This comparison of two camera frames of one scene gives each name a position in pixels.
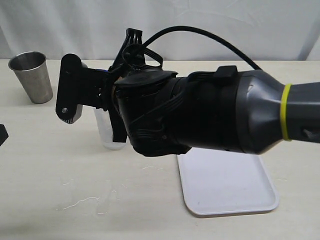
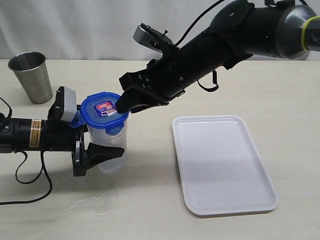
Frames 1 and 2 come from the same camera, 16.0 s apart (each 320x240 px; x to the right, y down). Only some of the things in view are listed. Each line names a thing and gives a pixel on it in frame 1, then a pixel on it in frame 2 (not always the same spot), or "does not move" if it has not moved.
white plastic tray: [221, 182] does not move
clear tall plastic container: [105, 126] to [99, 136]
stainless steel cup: [31, 67] does not move
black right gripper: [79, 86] to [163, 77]
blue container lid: [104, 70] to [99, 109]
